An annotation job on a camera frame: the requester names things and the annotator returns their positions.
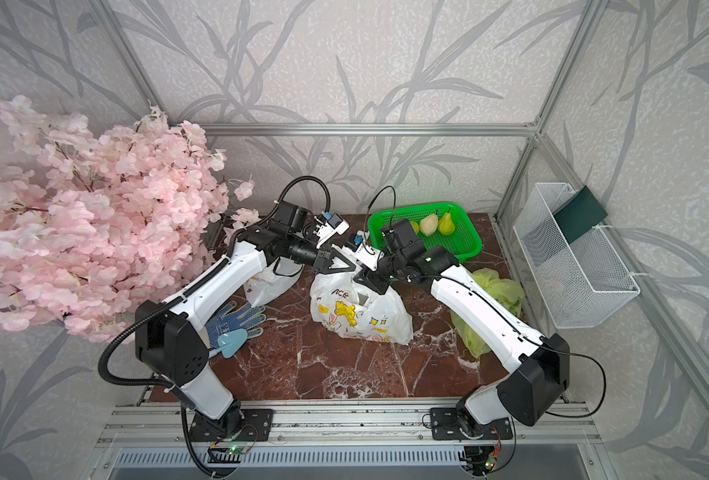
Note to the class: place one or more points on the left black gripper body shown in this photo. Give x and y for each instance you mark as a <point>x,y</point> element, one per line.
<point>300,251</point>

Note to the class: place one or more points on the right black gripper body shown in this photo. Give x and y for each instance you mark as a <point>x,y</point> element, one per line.
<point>392,266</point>

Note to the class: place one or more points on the white cartoon plastic bag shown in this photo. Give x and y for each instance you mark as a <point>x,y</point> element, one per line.
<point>354,311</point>

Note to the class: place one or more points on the light green plastic bag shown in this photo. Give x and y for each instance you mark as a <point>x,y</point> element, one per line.
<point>507,292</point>

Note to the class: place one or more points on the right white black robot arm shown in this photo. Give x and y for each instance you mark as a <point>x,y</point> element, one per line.
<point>538,366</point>

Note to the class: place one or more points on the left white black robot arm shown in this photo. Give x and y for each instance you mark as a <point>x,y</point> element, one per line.
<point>169,336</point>

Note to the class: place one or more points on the cream pear top centre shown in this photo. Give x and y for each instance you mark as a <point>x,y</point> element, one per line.
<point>429,225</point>

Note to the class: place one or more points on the green pear top right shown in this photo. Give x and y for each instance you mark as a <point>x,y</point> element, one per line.
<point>447,226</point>

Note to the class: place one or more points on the white printed plastic bag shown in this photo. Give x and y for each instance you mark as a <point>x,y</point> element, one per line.
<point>272,282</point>

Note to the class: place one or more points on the green plastic basket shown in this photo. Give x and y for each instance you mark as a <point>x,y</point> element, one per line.
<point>464,242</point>

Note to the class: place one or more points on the light blue spatula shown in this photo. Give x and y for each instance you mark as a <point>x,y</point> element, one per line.
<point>227,344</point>

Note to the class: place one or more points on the dark green card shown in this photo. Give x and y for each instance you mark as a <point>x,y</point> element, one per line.
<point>579,215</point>

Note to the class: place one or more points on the pink artificial blossom tree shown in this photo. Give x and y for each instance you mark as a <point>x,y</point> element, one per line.
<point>106,221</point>

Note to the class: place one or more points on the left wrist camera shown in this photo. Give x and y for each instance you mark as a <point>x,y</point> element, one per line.
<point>328,225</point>

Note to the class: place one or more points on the white wire mesh basket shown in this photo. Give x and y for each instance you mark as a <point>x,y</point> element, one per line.
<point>583,281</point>

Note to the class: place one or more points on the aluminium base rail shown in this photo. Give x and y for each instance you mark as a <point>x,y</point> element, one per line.
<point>350,433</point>

